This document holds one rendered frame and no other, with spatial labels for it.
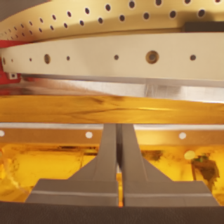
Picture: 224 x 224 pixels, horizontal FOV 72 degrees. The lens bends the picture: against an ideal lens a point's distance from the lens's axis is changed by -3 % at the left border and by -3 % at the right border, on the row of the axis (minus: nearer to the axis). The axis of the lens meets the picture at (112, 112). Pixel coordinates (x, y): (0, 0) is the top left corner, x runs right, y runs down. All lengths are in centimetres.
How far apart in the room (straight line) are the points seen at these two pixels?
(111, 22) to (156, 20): 6
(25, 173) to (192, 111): 29
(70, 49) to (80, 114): 10
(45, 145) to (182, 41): 25
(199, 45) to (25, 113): 26
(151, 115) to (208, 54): 12
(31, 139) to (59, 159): 6
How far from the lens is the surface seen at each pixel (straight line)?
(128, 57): 19
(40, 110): 28
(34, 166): 31
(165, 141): 29
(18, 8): 37
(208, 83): 26
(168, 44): 19
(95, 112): 26
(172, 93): 24
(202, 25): 21
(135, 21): 24
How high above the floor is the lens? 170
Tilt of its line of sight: 17 degrees up
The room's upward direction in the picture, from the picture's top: 180 degrees clockwise
